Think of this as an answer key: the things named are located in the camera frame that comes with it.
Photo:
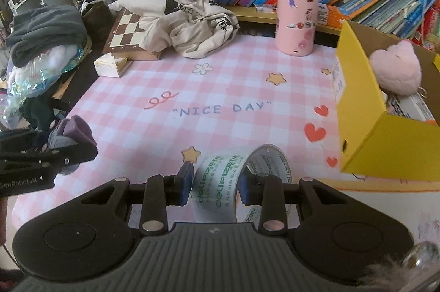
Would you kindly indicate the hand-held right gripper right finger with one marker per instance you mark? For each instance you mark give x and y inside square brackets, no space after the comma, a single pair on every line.
[244,189]

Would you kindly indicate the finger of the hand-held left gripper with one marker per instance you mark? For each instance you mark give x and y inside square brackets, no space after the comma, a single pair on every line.
[20,140]
[77,155]

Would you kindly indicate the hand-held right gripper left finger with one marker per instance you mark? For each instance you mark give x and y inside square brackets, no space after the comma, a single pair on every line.
[187,176]

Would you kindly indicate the clear printed tape roll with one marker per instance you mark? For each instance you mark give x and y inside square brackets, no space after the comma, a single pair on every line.
[220,175]

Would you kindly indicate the yellow cardboard box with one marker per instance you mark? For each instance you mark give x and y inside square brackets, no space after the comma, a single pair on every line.
[361,106]

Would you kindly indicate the pink heart plush toy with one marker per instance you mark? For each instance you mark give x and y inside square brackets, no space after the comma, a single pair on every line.
[395,68]

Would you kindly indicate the pink printed cylinder container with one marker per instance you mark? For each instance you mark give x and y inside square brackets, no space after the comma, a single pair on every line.
[297,16]

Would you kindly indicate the dark green garment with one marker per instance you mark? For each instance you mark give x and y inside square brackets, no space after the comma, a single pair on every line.
[41,113]

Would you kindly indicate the iridescent plastic bag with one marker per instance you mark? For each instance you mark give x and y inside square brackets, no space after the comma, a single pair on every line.
[37,78]

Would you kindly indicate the white tissue box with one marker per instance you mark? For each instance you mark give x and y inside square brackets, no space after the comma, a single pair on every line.
[110,66]

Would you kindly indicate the pink checked table mat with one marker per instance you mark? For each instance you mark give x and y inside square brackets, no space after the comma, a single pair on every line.
[223,89]

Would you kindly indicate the grey folded clothes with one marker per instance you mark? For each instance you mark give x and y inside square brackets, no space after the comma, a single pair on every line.
[48,30]

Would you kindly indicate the wooden chessboard box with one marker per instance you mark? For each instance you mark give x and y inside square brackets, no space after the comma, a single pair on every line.
[125,34]

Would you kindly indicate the dark brown bag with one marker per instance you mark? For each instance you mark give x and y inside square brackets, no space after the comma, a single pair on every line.
[98,16]

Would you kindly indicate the beige cloth bag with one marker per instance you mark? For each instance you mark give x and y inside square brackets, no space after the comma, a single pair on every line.
[178,10]

